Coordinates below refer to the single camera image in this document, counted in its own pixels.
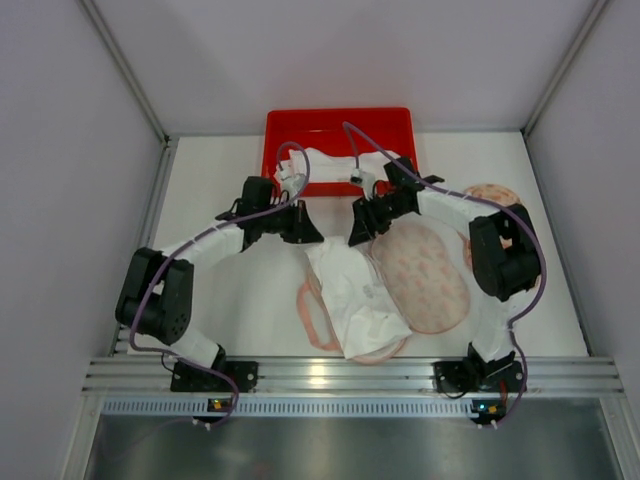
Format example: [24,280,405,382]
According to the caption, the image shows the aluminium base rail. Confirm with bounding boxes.
[79,355,626,419]

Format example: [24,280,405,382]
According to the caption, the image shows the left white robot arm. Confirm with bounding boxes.
[115,174,324,373]

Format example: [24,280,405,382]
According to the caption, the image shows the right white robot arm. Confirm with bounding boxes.
[348,157,547,369]

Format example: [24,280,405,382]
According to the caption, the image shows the red plastic bin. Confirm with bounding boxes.
[261,107,418,197]

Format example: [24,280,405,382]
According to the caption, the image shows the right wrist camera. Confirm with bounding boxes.
[349,168,379,200]

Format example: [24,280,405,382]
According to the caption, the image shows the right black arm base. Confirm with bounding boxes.
[434,358,525,398]

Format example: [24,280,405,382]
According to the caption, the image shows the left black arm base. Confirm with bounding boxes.
[170,360,259,393]

